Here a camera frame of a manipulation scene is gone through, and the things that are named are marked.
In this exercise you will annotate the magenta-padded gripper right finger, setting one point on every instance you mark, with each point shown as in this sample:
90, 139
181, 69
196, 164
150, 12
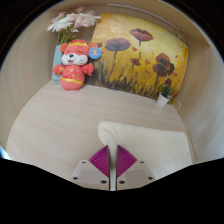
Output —
125, 163

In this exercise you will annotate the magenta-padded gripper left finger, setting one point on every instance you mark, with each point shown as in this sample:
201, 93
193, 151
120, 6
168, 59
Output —
100, 163

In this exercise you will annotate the white towel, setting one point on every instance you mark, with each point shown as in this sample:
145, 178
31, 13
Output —
153, 146

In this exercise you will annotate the small plant in white pot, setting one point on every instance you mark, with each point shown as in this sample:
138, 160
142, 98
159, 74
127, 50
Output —
163, 98

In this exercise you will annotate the yellow poppy flower painting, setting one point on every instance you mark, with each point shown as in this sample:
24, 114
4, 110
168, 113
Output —
140, 66

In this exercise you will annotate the red plush mouse toy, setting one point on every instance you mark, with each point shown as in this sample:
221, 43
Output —
73, 66

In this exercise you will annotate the light blue vase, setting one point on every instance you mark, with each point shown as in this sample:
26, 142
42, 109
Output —
56, 63

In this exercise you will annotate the pink and white flower bouquet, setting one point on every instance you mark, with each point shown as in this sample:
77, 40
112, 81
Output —
71, 21

